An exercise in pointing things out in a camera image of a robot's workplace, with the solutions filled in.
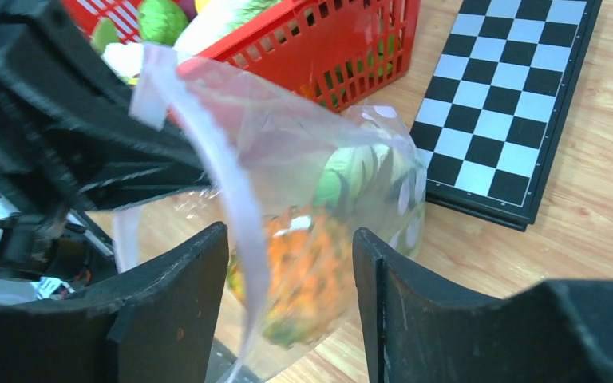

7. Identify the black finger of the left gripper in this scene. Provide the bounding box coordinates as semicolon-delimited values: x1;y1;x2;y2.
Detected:
0;1;210;215

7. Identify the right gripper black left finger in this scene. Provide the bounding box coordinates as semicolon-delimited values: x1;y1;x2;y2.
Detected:
0;223;228;382

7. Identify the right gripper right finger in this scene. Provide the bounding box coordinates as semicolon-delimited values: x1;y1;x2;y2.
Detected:
353;228;613;382

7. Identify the clear zip top bag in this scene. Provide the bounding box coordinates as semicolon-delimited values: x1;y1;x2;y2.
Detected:
130;43;426;382

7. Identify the red plastic basket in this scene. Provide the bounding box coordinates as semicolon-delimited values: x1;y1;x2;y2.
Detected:
65;0;420;111

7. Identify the orange toy pineapple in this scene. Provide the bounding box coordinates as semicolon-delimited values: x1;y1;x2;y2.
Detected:
263;204;354;349

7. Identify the white cauliflower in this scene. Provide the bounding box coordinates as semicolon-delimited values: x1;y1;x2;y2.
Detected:
101;42;144;86

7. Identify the long green cabbage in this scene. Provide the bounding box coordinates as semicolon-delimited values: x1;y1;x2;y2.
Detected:
173;0;279;56

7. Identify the black white checkerboard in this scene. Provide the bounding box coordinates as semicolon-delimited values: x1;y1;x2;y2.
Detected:
411;0;601;231

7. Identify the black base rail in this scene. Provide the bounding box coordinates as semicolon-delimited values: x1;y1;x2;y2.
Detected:
0;193;117;305

